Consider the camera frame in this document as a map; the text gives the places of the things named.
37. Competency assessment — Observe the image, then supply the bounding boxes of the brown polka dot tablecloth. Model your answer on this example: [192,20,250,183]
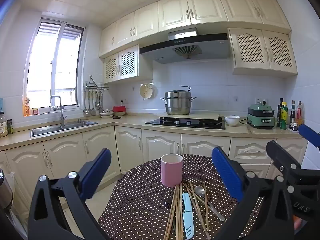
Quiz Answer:
[97,154,265,240]

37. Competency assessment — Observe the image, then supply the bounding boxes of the cream upper wall cabinets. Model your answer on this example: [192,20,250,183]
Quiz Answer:
[99,0,292,58]

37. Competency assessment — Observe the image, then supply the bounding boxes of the yellow green bottle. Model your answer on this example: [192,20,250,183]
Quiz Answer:
[280,102,288,130]

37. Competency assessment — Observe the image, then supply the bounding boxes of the large clear jar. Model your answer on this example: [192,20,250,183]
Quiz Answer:
[0,112,8,137]

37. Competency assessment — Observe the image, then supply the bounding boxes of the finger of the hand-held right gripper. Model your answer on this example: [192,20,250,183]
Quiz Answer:
[266,140,320,193]
[298,124,320,153]

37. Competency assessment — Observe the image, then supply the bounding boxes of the metal spoon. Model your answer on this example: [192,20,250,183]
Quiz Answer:
[194,185,225,222]

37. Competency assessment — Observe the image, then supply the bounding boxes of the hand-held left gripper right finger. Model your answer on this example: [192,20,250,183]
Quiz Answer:
[211,146,294,240]

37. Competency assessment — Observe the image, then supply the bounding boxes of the light blue knife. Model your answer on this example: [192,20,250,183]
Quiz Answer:
[182,192,195,239]

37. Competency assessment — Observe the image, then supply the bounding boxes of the clear bottle red label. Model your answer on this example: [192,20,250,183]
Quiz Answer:
[296,101,304,128]

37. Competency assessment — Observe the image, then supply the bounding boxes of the grey range hood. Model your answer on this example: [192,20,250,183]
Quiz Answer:
[139,27,231,64]

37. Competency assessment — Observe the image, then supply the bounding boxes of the metal wall utensil rack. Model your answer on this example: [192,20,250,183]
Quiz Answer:
[83,75,110,90]

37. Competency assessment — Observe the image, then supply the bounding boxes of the cream perforated colander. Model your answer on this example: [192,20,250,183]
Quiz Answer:
[139,83,153,100]

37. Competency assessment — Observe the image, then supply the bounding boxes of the stainless steel sink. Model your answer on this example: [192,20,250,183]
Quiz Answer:
[30,119,99,138]

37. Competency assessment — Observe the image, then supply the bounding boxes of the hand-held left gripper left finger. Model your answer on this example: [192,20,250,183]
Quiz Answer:
[27,148,112,240]

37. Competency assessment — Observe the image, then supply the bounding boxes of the beige kitchen countertop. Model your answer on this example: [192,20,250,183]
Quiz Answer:
[0,114,304,152]

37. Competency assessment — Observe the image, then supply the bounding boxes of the pink cup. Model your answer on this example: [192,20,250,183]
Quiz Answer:
[160,153,183,187]

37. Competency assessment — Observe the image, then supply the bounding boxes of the stainless steel steamer pot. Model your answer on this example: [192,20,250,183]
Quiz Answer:
[160,85,197,116]

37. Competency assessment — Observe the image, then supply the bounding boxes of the white bowl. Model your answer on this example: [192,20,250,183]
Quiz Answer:
[224,115,241,127]

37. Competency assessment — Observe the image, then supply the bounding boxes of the green electric cooker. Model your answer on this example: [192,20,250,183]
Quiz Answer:
[247,104,275,130]

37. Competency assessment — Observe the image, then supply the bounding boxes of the metal sink faucet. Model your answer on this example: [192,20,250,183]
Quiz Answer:
[49,95,67,127]

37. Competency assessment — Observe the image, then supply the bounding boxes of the dark soy sauce bottle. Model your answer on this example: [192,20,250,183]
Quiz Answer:
[289,100,297,128]

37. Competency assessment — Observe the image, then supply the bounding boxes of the kitchen window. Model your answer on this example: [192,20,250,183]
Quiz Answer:
[22,17,87,117]

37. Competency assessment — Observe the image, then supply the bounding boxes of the cream lattice door cabinet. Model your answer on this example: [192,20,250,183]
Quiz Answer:
[227,27,298,75]
[103,44,153,84]

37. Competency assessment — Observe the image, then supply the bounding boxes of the black gas stove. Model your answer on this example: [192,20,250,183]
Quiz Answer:
[145,116,226,130]

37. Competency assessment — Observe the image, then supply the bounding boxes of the orange bottle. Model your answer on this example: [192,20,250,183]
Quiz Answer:
[23,96,31,117]

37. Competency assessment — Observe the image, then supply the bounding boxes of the bundle of wooden chopsticks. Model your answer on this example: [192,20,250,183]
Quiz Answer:
[163,181,212,240]

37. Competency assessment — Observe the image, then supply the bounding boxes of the silver metal container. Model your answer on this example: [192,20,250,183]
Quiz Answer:
[0,169,13,210]

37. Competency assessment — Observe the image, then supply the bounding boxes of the red pot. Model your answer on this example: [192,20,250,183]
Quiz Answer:
[112,106,127,117]

